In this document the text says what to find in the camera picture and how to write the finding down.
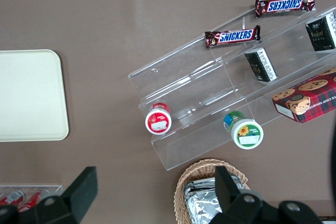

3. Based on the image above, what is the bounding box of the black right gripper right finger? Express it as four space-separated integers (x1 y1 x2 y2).
212 166 266 224

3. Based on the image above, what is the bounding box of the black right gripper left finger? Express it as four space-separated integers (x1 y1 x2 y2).
33 166 98 224

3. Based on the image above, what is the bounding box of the light wicker basket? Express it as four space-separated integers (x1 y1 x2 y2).
173 158 251 224

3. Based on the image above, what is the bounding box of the beige plastic tray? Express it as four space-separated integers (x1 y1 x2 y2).
0 49 70 143

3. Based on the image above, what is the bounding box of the clear acrylic bottle rack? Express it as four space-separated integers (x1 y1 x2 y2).
0 184 64 210

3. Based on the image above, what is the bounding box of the foil wrapped pack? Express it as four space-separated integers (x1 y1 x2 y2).
183 176 246 201
185 196 224 224

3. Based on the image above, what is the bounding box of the red cola bottle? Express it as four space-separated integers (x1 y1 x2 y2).
18 189 50 212
0 191 26 207

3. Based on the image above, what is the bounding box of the green lid snack cup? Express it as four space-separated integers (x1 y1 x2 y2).
223 111 264 151

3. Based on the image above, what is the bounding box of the red lid snack cup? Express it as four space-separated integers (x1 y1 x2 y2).
144 102 173 136

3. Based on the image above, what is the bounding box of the clear acrylic stepped shelf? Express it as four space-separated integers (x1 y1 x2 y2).
128 0 336 172

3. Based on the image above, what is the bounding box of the red tartan cookie box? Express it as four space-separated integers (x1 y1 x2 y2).
271 67 336 124

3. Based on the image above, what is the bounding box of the black tissue pack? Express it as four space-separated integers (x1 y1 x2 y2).
244 47 279 85
305 12 336 52

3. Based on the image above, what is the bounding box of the Snickers chocolate bar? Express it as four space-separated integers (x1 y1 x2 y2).
204 25 262 49
255 0 317 19

